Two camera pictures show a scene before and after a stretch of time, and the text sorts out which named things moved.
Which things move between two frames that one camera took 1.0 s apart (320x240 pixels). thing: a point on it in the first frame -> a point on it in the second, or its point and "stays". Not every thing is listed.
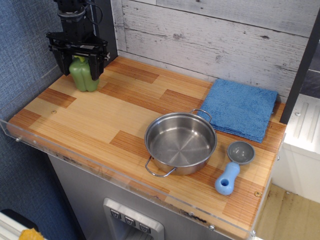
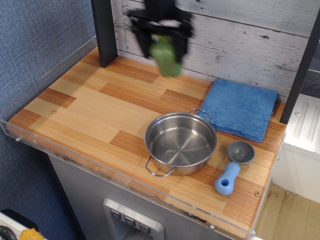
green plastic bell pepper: (80, 70) -> (162, 50)
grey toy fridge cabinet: (86, 191) stays
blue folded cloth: (239, 109) stays
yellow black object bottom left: (14, 227) stays
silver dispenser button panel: (126, 223) stays
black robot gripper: (74, 37) -> (161, 10)
